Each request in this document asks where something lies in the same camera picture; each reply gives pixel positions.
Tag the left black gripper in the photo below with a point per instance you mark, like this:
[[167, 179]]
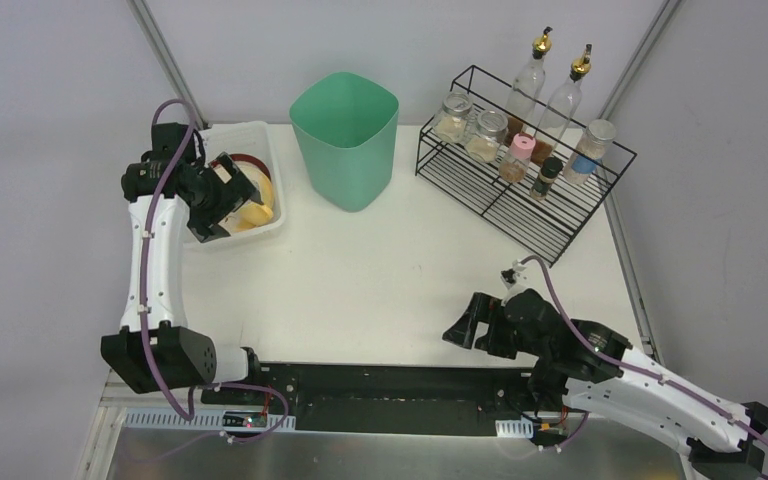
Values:
[[226, 198]]

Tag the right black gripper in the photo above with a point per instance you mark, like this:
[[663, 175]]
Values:
[[490, 321]]

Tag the yellow mug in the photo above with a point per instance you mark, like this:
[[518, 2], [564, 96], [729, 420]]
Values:
[[249, 216]]

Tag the cream plate with leaf pattern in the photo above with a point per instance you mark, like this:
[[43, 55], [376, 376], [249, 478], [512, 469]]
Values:
[[262, 182]]

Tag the black wire rack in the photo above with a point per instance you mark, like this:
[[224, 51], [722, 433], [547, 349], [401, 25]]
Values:
[[546, 227]]

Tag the pink lid spice shaker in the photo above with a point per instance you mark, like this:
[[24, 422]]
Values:
[[514, 165]]

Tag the black lid pepper shaker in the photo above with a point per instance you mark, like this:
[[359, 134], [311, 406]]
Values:
[[547, 175]]

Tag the silver lid spice jar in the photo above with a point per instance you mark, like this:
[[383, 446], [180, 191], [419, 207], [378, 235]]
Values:
[[598, 136]]

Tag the glass jar with rice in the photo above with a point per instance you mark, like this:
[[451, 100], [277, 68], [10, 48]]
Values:
[[486, 135]]

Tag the glass jar with grains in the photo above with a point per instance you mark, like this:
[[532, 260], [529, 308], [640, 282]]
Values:
[[451, 121]]

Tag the gold spout oil bottle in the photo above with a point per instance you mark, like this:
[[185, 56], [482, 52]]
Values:
[[527, 86]]

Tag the red rimmed plate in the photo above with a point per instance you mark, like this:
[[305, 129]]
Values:
[[252, 160]]

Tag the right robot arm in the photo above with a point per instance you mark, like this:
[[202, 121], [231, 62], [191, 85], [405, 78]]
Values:
[[587, 366]]

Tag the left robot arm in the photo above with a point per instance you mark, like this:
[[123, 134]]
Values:
[[154, 340]]

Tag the white plastic basket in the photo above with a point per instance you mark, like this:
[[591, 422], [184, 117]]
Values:
[[252, 138]]

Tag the green plastic bin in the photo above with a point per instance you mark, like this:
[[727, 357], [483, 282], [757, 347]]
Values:
[[345, 126]]

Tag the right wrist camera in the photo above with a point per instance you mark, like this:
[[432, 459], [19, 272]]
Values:
[[514, 278]]

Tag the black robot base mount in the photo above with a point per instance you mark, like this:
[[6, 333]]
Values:
[[448, 401]]

